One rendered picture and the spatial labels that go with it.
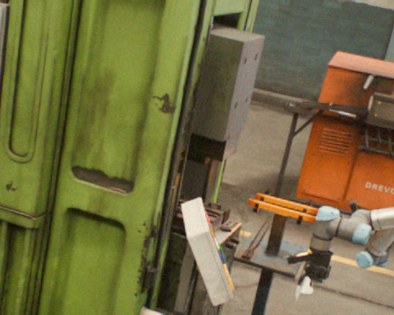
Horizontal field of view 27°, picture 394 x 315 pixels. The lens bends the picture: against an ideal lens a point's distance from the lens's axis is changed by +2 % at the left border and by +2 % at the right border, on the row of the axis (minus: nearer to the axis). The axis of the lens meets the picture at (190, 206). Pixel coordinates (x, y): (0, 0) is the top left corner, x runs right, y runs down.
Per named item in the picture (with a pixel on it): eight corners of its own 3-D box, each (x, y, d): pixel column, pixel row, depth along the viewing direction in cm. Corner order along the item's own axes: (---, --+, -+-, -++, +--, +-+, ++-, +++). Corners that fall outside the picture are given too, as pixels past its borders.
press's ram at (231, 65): (249, 125, 362) (270, 34, 348) (222, 142, 327) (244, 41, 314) (163, 102, 373) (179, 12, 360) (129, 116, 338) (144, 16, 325)
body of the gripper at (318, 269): (321, 285, 299) (328, 255, 295) (299, 276, 303) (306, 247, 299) (327, 279, 306) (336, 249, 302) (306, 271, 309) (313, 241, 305)
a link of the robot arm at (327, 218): (340, 215, 291) (316, 208, 293) (332, 244, 294) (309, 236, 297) (344, 210, 298) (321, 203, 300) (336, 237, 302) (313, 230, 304)
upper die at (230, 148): (236, 152, 352) (240, 131, 349) (222, 162, 334) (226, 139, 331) (148, 127, 364) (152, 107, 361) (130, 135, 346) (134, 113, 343)
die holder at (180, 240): (223, 308, 391) (242, 221, 376) (196, 340, 356) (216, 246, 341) (118, 272, 406) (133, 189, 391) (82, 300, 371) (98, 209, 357)
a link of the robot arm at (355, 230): (374, 221, 298) (345, 212, 302) (369, 229, 288) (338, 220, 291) (369, 240, 301) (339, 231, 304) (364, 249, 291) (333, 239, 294)
